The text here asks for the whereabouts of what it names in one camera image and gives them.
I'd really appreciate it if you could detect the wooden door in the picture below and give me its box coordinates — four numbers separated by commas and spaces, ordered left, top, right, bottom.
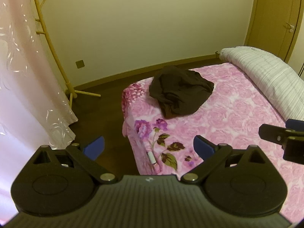
245, 0, 304, 64

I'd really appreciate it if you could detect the wooden coat rack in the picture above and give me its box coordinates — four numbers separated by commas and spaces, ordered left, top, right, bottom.
26, 0, 101, 107

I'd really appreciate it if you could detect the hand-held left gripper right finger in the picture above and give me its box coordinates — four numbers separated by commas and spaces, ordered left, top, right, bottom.
180, 135, 274, 184

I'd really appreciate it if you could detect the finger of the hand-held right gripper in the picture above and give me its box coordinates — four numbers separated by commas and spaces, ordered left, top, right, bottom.
258, 123, 304, 165
286, 118, 304, 131

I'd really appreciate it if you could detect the pink sheer curtain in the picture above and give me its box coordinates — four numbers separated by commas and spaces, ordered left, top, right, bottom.
0, 0, 79, 219

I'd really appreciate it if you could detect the pink floral blanket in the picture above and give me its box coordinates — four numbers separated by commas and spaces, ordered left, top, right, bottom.
122, 62, 304, 224

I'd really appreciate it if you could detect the dark brown long-sleeved shirt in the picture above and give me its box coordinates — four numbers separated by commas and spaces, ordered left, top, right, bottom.
149, 66, 215, 120

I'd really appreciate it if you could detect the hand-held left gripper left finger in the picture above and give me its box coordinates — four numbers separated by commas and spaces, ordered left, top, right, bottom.
27, 136, 119, 185

